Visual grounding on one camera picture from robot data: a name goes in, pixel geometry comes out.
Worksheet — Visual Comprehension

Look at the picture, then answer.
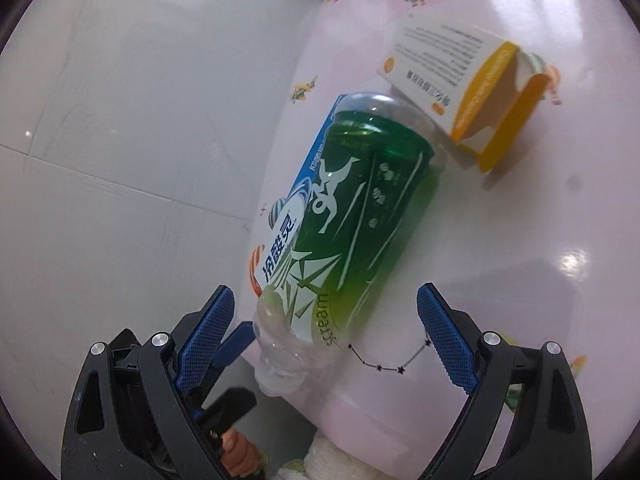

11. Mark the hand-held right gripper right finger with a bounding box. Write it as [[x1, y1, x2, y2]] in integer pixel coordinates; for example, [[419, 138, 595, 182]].
[[416, 282, 593, 480]]

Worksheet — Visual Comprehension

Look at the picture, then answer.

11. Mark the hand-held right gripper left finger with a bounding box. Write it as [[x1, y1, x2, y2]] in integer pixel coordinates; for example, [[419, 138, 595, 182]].
[[60, 285, 236, 480]]

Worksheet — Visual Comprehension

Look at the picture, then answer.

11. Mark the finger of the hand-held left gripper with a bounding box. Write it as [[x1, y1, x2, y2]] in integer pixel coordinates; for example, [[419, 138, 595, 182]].
[[195, 386, 259, 443], [210, 321, 257, 376]]

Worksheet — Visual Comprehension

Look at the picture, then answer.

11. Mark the green label plastic bottle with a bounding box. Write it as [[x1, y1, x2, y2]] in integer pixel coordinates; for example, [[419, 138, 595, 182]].
[[248, 91, 448, 398]]

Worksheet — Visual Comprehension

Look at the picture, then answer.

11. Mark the yellow and white cardboard box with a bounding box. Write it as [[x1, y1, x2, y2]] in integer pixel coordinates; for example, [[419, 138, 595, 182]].
[[376, 13, 548, 175]]

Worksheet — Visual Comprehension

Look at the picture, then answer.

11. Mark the person's left hand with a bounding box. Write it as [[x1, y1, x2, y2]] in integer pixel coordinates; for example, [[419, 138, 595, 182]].
[[220, 430, 263, 480]]

